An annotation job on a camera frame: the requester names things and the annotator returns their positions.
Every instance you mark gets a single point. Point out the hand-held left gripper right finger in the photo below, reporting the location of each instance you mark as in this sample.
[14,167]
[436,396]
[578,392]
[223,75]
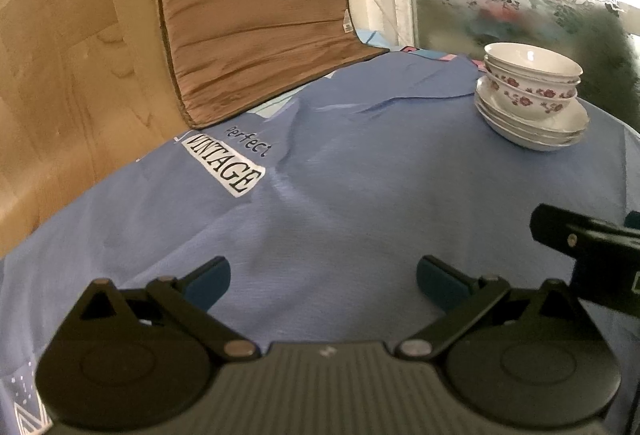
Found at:
[440,282]

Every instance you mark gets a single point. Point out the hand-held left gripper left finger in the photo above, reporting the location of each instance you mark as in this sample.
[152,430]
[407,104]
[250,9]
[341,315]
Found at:
[212,282]

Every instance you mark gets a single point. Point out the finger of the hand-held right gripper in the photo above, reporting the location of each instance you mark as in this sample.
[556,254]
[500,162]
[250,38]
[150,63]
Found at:
[580,230]

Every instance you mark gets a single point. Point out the white plate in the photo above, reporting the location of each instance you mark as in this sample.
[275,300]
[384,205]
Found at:
[577,115]
[540,145]
[550,137]

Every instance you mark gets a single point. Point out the blue printed bed sheet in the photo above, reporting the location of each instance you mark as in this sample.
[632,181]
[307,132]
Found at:
[350,195]

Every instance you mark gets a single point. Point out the brown seat cushion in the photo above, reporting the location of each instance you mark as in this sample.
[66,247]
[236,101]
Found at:
[250,20]

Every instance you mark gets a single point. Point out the wooden headboard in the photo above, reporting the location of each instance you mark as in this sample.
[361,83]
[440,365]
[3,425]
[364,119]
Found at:
[60,65]

